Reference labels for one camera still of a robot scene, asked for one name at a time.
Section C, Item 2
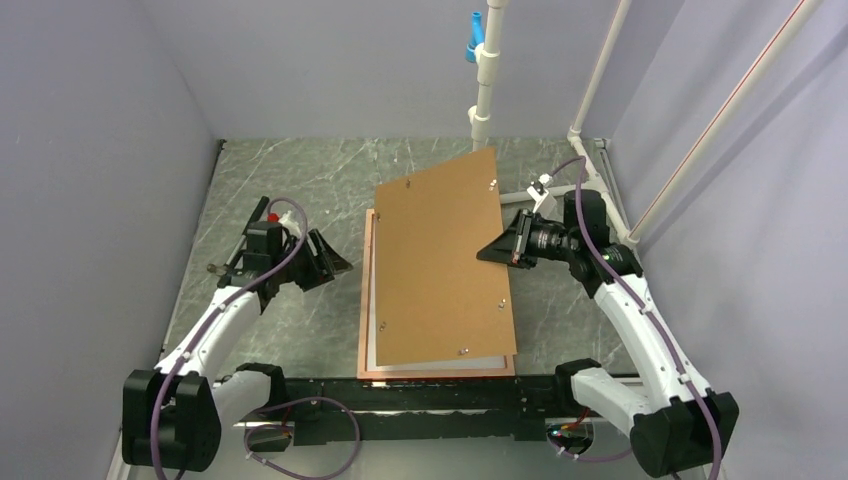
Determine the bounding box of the white PVC pipe stand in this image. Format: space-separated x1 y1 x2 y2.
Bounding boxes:
462 1 669 236

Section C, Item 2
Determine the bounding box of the aluminium extrusion frame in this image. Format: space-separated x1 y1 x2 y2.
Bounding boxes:
105 142 727 480

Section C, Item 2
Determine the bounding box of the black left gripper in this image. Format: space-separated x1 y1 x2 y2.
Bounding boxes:
272 229 352 292

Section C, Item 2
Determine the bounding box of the white pole with red stripe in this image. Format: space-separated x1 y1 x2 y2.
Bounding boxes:
625 0 822 245

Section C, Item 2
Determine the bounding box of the blue pipe fitting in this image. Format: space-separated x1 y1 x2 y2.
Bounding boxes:
465 11 485 64

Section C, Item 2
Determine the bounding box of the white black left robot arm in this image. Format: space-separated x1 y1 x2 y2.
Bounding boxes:
121 215 352 475

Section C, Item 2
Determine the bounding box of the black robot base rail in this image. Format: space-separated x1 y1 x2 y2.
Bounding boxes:
221 374 617 446

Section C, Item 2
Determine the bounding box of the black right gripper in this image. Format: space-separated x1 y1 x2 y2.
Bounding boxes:
477 208 578 269

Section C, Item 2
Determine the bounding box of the red picture frame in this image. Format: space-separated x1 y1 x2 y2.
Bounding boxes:
356 208 518 382

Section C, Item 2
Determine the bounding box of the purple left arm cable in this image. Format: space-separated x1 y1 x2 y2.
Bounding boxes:
148 197 362 480

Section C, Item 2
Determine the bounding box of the brown cardboard backing board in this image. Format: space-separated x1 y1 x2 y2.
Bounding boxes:
374 147 517 366

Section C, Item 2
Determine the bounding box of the printed photo sheet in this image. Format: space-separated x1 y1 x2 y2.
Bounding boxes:
366 215 510 372

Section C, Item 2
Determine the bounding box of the black handled hammer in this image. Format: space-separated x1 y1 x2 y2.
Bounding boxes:
206 195 272 277

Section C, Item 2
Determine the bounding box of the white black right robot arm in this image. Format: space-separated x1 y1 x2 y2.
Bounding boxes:
476 189 739 478

